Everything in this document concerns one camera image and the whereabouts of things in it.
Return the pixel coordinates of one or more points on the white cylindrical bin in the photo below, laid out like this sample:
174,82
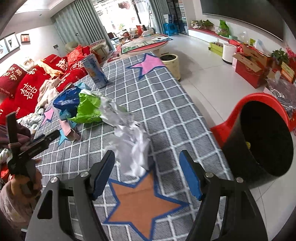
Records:
228,52

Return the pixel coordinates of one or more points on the green curtain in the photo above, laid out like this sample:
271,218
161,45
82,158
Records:
80,22

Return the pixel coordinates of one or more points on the pink white blanket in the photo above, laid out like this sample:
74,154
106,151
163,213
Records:
47,92

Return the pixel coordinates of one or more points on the red cardboard gift box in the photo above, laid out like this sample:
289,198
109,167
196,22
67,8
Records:
252,65

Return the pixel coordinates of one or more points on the dark red pillow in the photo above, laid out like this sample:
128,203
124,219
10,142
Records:
10,80

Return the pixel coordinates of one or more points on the blue plastic stool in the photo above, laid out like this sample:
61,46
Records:
170,29

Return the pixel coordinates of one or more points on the green plastic bag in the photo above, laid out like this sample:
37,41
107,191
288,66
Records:
88,110

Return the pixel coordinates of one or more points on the white paper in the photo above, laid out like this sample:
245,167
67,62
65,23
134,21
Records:
130,141

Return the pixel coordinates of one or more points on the blue snack box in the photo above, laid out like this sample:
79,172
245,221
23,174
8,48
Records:
94,70

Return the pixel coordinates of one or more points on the pink small box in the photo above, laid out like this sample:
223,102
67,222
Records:
67,128

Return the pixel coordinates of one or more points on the blue plastic bag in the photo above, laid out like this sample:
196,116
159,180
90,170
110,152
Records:
67,102

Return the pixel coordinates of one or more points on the left hand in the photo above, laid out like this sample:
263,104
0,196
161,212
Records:
27,177

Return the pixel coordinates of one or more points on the black television screen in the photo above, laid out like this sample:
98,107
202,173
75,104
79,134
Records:
261,14

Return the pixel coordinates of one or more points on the round coffee table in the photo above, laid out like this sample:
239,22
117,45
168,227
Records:
152,43

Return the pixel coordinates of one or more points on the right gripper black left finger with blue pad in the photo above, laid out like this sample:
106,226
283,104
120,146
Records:
51,219

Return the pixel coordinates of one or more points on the beige small trash bin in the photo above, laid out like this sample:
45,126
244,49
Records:
171,61

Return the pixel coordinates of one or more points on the red sofa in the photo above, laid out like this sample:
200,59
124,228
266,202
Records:
69,69

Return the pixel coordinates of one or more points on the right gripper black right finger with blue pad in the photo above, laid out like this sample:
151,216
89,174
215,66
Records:
242,219

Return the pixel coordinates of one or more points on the black trash bin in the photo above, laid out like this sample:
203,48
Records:
259,148

